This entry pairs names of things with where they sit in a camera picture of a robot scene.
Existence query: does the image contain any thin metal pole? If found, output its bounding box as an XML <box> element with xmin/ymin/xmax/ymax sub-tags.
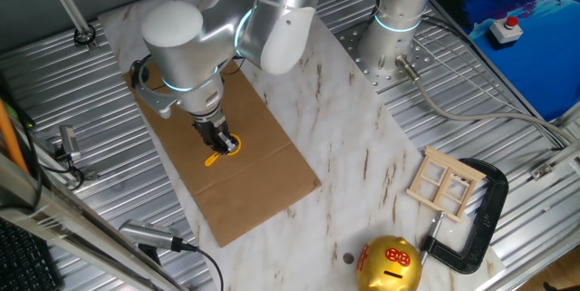
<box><xmin>38</xmin><ymin>0</ymin><xmax>99</xmax><ymax>52</ymax></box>

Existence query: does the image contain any golden piggy bank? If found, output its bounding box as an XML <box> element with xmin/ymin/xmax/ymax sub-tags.
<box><xmin>355</xmin><ymin>235</ymin><xmax>423</xmax><ymax>291</ymax></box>

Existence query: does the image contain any red emergency stop button box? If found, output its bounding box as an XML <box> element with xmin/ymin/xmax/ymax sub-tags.
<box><xmin>488</xmin><ymin>15</ymin><xmax>525</xmax><ymax>45</ymax></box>

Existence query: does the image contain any wooden window frame model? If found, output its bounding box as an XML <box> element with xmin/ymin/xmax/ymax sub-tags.
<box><xmin>405</xmin><ymin>144</ymin><xmax>487</xmax><ymax>224</ymax></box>

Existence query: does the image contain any aluminium frame rail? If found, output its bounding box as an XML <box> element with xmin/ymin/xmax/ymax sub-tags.
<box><xmin>0</xmin><ymin>152</ymin><xmax>187</xmax><ymax>291</ymax></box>

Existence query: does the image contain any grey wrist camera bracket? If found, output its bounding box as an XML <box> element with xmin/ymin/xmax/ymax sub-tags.
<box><xmin>132</xmin><ymin>80</ymin><xmax>178</xmax><ymax>121</ymax></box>

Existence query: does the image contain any silver ribbed camera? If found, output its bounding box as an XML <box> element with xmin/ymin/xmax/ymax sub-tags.
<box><xmin>118</xmin><ymin>218</ymin><xmax>178</xmax><ymax>252</ymax></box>

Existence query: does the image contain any small silver camera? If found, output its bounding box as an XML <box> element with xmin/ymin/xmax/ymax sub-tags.
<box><xmin>57</xmin><ymin>124</ymin><xmax>82</xmax><ymax>161</ymax></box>

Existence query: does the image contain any black C-clamp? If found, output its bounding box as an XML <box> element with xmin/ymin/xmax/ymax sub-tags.
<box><xmin>419</xmin><ymin>158</ymin><xmax>509</xmax><ymax>276</ymax></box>

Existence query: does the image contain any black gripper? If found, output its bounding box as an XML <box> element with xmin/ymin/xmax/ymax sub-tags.
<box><xmin>191</xmin><ymin>115</ymin><xmax>240</xmax><ymax>157</ymax></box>

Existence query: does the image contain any yellow bubble ring wand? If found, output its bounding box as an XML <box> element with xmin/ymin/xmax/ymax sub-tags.
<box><xmin>203</xmin><ymin>132</ymin><xmax>243</xmax><ymax>168</ymax></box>

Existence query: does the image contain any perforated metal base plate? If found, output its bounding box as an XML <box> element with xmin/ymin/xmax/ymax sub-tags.
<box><xmin>334</xmin><ymin>18</ymin><xmax>436</xmax><ymax>95</ymax></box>

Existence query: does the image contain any orange pole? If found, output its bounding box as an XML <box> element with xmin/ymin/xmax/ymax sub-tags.
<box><xmin>0</xmin><ymin>99</ymin><xmax>29</xmax><ymax>175</ymax></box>

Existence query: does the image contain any camera clamp mount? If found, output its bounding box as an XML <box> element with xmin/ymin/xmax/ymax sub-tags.
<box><xmin>137</xmin><ymin>242</ymin><xmax>163</xmax><ymax>267</ymax></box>

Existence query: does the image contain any blue printed mat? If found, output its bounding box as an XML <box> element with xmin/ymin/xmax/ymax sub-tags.
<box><xmin>432</xmin><ymin>0</ymin><xmax>580</xmax><ymax>122</ymax></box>

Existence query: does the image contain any brown cardboard sheet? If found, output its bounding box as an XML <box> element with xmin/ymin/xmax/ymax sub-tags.
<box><xmin>122</xmin><ymin>57</ymin><xmax>323</xmax><ymax>249</ymax></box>

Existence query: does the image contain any thick grey cable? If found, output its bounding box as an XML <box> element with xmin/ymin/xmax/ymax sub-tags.
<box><xmin>394</xmin><ymin>53</ymin><xmax>579</xmax><ymax>147</ymax></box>

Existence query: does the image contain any black camera cable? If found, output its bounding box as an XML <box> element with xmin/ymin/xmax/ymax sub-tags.
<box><xmin>171</xmin><ymin>235</ymin><xmax>226</xmax><ymax>291</ymax></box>

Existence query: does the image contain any black keyboard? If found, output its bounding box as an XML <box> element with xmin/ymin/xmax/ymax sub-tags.
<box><xmin>0</xmin><ymin>218</ymin><xmax>63</xmax><ymax>291</ymax></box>

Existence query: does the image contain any white marble board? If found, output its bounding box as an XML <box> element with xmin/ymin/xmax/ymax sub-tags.
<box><xmin>97</xmin><ymin>0</ymin><xmax>507</xmax><ymax>291</ymax></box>

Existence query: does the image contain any aluminium corner bracket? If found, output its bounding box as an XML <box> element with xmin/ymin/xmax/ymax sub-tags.
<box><xmin>528</xmin><ymin>139</ymin><xmax>580</xmax><ymax>182</ymax></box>

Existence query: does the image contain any black coiled cable bundle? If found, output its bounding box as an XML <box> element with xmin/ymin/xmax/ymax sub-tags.
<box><xmin>130</xmin><ymin>57</ymin><xmax>153</xmax><ymax>91</ymax></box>

